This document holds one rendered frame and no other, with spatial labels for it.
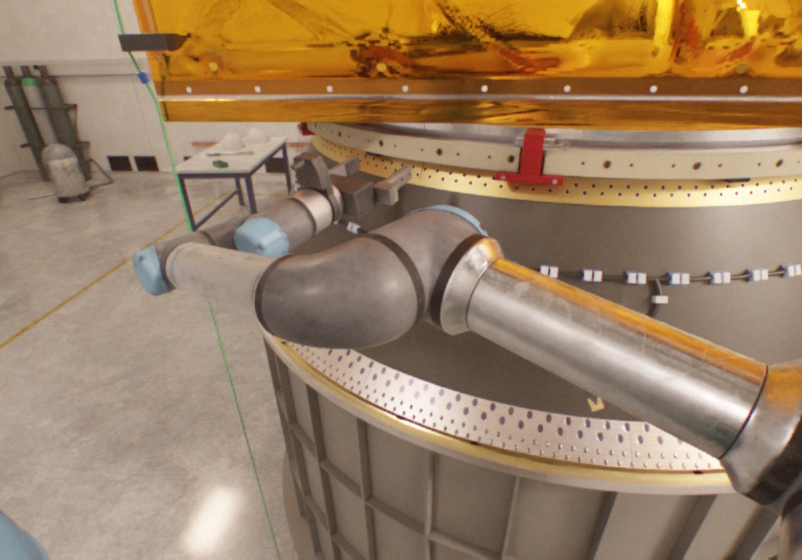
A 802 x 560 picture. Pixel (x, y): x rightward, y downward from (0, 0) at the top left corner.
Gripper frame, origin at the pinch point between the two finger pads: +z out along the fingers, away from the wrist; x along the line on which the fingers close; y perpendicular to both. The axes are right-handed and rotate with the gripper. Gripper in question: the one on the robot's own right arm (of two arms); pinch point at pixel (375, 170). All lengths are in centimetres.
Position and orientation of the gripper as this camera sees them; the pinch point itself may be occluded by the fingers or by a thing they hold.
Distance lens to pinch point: 88.8
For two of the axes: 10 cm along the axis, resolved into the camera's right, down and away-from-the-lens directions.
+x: 8.0, 2.8, -5.3
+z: 5.9, -5.4, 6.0
